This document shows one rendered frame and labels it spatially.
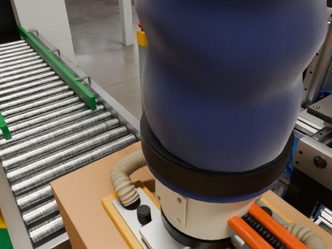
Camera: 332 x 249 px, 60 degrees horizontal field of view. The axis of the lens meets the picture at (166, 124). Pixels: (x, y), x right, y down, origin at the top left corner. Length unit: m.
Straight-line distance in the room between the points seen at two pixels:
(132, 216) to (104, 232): 0.06
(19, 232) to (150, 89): 0.88
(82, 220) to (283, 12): 0.53
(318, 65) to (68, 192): 0.81
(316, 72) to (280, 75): 0.73
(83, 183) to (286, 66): 0.55
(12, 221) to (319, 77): 1.13
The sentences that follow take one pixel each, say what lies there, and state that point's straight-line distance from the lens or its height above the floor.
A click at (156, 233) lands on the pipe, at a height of 0.99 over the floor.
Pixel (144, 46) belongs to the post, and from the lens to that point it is 1.48.
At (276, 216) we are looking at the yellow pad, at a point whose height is 0.97.
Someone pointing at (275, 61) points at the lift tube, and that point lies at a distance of 0.29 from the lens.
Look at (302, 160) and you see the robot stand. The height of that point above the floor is 0.94.
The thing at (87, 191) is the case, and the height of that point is 0.94.
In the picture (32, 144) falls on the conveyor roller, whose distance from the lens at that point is 1.59.
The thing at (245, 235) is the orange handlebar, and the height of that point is 1.08.
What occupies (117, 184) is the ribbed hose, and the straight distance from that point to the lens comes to 0.61.
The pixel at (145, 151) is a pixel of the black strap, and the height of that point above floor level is 1.19.
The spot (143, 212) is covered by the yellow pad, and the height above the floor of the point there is 0.99.
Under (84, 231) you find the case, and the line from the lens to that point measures 0.64.
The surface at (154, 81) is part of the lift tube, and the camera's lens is 0.33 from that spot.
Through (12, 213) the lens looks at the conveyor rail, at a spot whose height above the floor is 0.60.
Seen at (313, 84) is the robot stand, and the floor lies 1.02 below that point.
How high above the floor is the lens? 1.46
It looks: 36 degrees down
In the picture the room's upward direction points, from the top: straight up
